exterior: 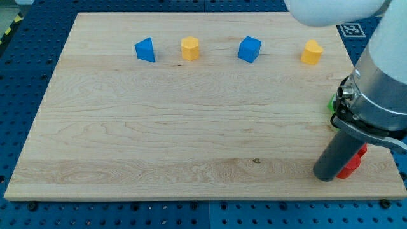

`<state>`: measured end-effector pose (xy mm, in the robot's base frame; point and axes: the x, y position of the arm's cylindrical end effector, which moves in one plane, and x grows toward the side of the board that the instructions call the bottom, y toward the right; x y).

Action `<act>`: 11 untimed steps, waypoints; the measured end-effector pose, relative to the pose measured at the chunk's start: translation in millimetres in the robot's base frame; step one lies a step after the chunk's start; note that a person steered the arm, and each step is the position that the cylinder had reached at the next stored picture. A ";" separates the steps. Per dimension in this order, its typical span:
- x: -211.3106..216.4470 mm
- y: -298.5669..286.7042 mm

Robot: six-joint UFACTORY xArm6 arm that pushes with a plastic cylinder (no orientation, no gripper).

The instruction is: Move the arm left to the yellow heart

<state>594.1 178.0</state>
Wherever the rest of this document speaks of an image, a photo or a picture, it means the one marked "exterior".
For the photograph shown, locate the blue cube block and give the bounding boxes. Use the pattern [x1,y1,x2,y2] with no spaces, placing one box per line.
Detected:
[238,36,262,63]

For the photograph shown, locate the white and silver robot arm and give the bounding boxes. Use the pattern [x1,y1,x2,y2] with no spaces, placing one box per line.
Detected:
[285,0,406,153]

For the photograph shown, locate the wooden board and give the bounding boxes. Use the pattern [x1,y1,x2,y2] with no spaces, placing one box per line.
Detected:
[4,13,406,201]

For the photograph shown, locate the red block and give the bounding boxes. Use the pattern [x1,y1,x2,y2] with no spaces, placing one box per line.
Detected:
[336,143,368,179]

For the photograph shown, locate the black yellow hazard tape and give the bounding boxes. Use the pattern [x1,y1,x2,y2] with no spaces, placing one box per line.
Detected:
[1,12,24,45]

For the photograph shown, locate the yellow pentagon block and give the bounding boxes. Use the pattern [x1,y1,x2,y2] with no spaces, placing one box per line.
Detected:
[181,36,200,61]

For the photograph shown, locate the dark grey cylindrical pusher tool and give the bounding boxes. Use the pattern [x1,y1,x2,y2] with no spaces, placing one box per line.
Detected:
[313,130,365,182]

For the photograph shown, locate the green block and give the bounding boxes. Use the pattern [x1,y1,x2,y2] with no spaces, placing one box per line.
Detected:
[327,94,336,114]

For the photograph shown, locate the fiducial marker tag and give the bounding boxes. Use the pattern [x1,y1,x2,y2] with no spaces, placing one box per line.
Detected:
[340,23,366,38]

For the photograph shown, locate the blue triangular prism block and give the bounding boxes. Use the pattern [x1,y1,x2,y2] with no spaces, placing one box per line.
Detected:
[134,37,155,62]

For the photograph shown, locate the yellow heart block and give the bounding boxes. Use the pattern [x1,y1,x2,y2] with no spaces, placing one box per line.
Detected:
[300,39,324,65]

